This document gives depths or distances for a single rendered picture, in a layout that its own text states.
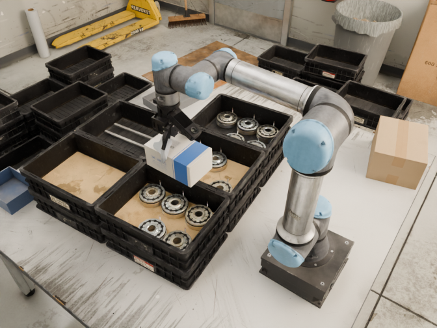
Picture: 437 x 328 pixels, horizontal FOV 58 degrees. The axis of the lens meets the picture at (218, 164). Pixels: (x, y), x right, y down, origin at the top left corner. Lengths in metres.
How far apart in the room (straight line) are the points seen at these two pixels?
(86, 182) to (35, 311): 0.94
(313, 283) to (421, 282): 1.26
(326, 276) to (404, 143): 0.81
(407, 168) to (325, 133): 1.03
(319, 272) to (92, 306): 0.79
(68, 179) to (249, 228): 0.78
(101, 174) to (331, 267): 0.99
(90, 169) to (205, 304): 0.76
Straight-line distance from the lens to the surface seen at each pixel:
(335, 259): 1.49
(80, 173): 1.79
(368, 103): 2.93
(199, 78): 1.11
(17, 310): 2.49
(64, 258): 1.68
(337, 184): 1.91
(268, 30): 4.79
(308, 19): 4.55
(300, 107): 1.09
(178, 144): 1.36
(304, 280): 1.42
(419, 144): 2.01
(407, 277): 2.59
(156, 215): 1.55
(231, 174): 1.69
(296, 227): 1.18
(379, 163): 1.92
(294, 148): 0.96
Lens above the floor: 1.99
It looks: 42 degrees down
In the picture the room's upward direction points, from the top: straight up
